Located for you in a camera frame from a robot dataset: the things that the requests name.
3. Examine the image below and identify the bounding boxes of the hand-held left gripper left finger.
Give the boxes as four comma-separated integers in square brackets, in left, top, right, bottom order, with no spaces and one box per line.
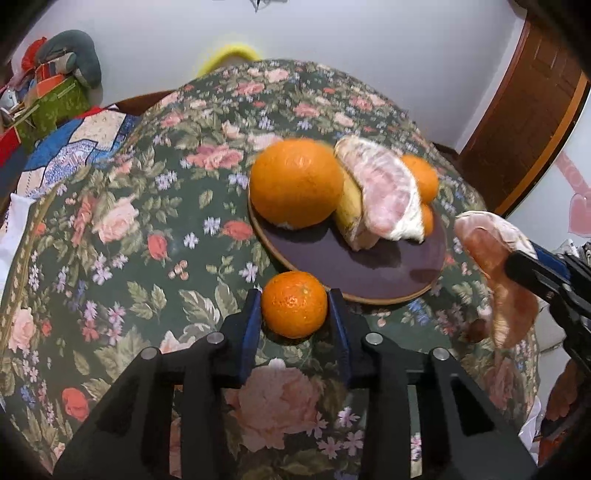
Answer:
[53,288,264,480]

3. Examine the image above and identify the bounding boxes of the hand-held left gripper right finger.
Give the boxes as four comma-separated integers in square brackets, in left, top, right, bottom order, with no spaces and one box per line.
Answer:
[328,288,539,480]

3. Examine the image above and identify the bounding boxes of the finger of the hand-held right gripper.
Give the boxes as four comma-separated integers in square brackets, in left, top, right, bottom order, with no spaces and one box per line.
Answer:
[505,250,578,315]
[526,239,568,274]

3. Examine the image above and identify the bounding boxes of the peeled pink pomelo segment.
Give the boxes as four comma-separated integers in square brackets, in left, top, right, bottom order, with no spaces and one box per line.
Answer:
[333,135,426,244]
[454,211,540,350]

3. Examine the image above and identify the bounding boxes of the purple ceramic plate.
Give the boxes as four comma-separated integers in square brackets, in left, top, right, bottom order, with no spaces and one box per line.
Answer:
[247,185,448,305]

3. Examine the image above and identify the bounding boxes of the yellow sugar cane piece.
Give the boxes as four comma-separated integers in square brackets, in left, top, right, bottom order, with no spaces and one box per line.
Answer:
[335,171,384,252]

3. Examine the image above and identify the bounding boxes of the large orange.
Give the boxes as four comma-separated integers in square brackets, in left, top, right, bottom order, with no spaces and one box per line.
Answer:
[401,154,440,204]
[249,137,345,230]

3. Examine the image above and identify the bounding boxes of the frosted heart-print sliding door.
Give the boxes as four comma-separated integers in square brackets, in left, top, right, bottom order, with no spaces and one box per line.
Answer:
[510,85,591,259]

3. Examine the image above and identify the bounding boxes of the floral green tablecloth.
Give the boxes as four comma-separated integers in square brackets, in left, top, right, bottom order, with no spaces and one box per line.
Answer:
[0,58,543,480]

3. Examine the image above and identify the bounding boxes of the brown wooden door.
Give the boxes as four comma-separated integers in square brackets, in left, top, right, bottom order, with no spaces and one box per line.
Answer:
[459,23,589,215]

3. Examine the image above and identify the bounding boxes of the blue patchwork quilt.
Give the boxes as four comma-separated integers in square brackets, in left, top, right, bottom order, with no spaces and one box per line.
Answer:
[9,106,141,199]

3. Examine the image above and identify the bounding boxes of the white crumpled cloth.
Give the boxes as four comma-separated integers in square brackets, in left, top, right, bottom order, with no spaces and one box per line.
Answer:
[0,191,35,296]

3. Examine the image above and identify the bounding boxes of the green patterned storage bag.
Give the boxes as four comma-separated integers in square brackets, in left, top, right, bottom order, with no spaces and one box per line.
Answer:
[28,76,93,139]

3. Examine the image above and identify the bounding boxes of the grey plush pillow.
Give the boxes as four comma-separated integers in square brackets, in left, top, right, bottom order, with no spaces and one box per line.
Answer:
[36,30,102,88]

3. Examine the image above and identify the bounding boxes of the red plastic bag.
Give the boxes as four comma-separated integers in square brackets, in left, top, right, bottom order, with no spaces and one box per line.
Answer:
[21,38,47,70]

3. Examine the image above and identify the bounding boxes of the brown wooden bed frame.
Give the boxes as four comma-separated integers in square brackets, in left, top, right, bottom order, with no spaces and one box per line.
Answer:
[108,90,178,116]

